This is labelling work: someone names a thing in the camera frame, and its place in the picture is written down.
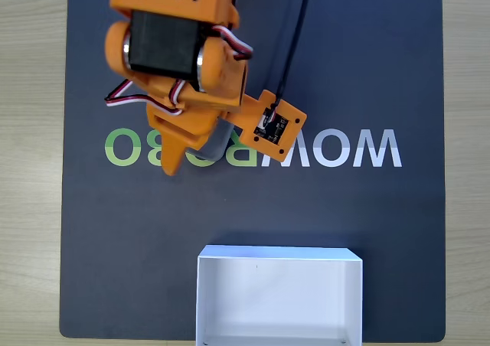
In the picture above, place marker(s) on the orange gripper camera mount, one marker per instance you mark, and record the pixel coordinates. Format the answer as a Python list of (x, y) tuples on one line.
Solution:
[(275, 128)]

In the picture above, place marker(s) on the dark mat with WOWROBO print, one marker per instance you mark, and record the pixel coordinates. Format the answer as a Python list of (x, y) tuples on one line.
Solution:
[(344, 74)]

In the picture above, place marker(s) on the grey square usb charger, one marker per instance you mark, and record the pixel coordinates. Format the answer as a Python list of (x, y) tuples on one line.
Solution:
[(220, 143)]

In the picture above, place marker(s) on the white cardboard box bin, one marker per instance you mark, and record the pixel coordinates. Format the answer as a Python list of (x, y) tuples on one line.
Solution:
[(275, 300)]

